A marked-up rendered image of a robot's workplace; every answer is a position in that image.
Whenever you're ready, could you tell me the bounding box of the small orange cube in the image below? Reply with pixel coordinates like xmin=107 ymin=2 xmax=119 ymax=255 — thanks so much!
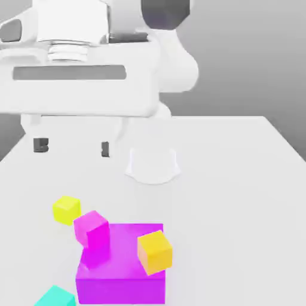
xmin=137 ymin=229 xmax=173 ymax=276

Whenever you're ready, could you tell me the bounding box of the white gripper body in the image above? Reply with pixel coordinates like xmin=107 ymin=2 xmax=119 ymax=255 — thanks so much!
xmin=0 ymin=42 xmax=161 ymax=118

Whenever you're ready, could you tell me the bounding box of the large purple box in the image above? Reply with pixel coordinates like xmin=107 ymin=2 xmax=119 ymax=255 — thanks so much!
xmin=75 ymin=223 xmax=166 ymax=305

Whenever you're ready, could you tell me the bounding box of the small magenta cube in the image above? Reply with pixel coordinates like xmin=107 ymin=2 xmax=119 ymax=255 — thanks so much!
xmin=73 ymin=210 xmax=111 ymax=270

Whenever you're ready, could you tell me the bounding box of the small yellow cube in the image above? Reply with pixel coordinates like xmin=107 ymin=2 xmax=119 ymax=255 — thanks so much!
xmin=52 ymin=195 xmax=82 ymax=227

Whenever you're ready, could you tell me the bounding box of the small cyan cube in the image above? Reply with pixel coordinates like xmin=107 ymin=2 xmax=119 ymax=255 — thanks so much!
xmin=33 ymin=284 xmax=77 ymax=306

